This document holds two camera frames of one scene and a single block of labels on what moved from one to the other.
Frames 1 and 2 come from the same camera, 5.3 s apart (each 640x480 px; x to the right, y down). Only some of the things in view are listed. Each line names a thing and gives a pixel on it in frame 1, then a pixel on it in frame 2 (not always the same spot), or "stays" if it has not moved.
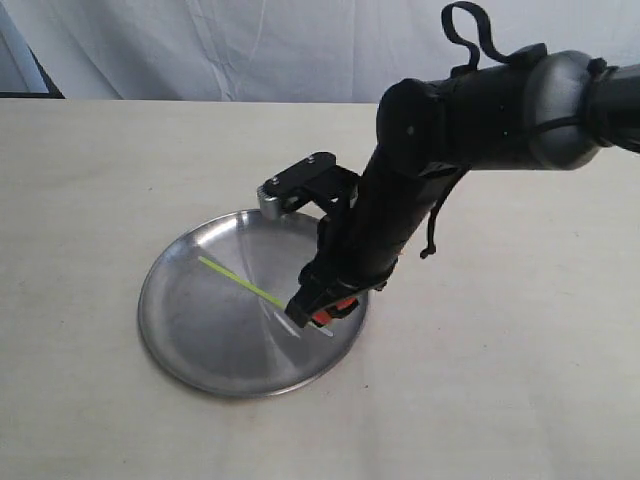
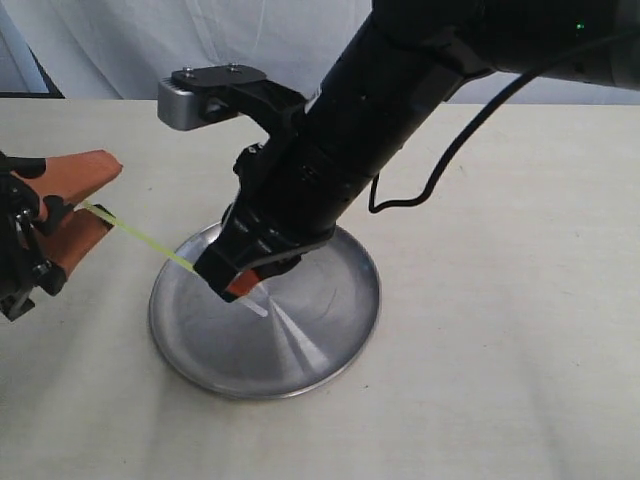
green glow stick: x=242 y=283 -> x=164 y=249
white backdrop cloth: x=274 y=50 stays
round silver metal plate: x=213 y=310 stays
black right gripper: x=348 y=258 -> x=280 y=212
